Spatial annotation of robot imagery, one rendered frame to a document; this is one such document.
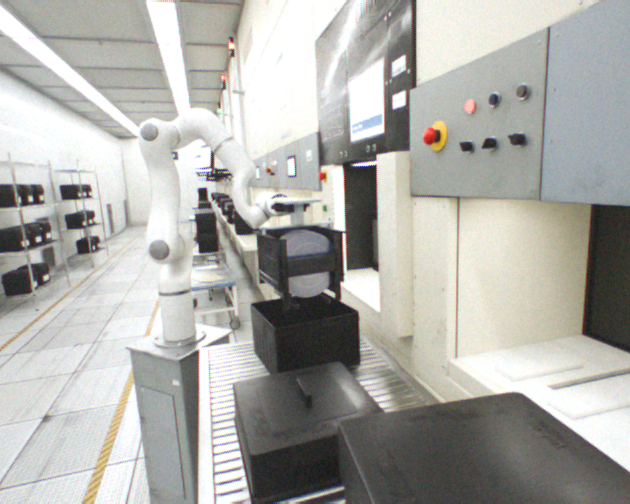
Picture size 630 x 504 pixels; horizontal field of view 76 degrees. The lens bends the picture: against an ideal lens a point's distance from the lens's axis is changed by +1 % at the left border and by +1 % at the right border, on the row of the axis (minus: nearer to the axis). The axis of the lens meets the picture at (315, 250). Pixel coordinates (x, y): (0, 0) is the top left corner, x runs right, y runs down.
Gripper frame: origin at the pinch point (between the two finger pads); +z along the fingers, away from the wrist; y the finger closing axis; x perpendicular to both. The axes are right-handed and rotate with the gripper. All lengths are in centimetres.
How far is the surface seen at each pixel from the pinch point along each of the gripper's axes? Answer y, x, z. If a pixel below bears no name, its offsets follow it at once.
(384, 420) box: 18, -25, 73
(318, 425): 17, -40, 49
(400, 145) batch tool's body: -25.7, 16.5, 18.1
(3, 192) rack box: 173, 9, -433
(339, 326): -6.5, -35.7, 13.6
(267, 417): 25, -40, 42
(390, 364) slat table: -21, -50, 18
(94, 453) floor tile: 78, -126, -103
